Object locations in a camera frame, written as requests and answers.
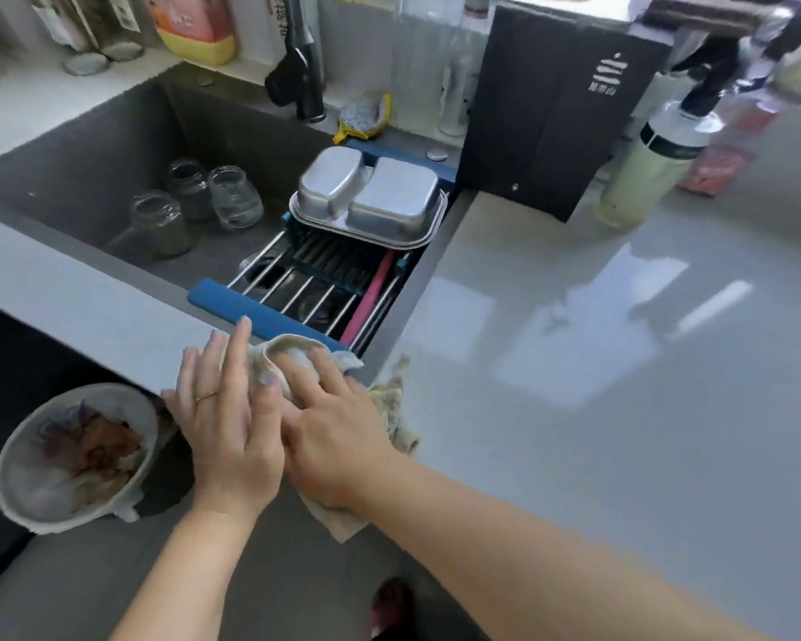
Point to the person's left hand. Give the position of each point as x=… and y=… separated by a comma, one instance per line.
x=230, y=447

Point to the person's right hand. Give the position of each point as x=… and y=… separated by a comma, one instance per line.
x=340, y=447

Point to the person's right thumb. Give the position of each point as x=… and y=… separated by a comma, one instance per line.
x=292, y=413

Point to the person's left middle finger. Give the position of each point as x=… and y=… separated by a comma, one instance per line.
x=211, y=373

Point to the person's left little finger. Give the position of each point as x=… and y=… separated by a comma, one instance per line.
x=173, y=408

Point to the person's left thumb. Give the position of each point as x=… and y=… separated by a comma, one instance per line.
x=268, y=407

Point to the beige dish cloth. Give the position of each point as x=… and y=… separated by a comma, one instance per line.
x=275, y=357

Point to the person's left forearm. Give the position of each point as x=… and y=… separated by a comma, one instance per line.
x=193, y=574

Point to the person's right forearm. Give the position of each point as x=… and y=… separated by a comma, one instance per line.
x=527, y=567

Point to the blue sink drying rack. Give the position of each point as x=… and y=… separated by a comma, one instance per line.
x=247, y=305

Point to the metal sink drain strainer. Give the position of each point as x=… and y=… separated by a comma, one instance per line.
x=261, y=265

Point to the pink stick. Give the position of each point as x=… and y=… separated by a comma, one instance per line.
x=367, y=300

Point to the clear glass jar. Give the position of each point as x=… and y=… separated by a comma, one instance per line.
x=188, y=186
x=160, y=223
x=235, y=196

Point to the stainless steel tray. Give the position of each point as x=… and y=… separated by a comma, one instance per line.
x=380, y=238

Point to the red slipper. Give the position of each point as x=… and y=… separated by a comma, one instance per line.
x=392, y=610

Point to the stainless steel food container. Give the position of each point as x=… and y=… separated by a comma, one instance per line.
x=394, y=193
x=330, y=176

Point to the dark grey kitchen sink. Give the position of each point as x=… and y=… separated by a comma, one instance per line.
x=73, y=160

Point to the round metal sink button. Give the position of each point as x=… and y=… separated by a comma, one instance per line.
x=437, y=155

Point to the yellow scrub sponge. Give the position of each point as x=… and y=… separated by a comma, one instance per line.
x=362, y=116

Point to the black kitchen faucet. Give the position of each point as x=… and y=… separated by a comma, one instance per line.
x=304, y=66

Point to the round metal jar lid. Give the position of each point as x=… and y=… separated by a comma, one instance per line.
x=123, y=51
x=85, y=63

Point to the yellow detergent bottle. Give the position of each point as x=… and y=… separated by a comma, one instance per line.
x=193, y=26

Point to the clear plastic bottle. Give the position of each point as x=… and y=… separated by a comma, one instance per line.
x=455, y=100

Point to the black box appliance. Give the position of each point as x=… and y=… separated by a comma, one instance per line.
x=547, y=113

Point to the pale green spray bottle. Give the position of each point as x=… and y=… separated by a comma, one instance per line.
x=647, y=163

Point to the red transparent bottle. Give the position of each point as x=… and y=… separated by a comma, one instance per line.
x=721, y=160

